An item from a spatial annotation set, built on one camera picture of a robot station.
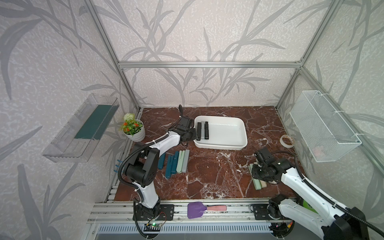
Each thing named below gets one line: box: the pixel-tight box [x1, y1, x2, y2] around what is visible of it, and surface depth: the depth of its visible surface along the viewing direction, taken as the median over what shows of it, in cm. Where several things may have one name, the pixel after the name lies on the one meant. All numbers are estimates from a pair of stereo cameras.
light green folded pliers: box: [176, 150, 185, 174], surface depth 91 cm
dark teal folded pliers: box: [165, 154, 175, 179], surface depth 91 cm
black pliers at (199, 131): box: [196, 122, 202, 141], surface depth 104 cm
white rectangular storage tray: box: [193, 115, 248, 151], surface depth 106 cm
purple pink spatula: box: [187, 201, 227, 219], surface depth 75 cm
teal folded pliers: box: [171, 151, 179, 175], surface depth 90 cm
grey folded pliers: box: [181, 149, 190, 173], surface depth 91 cm
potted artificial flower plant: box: [121, 113, 146, 142], surface depth 93 cm
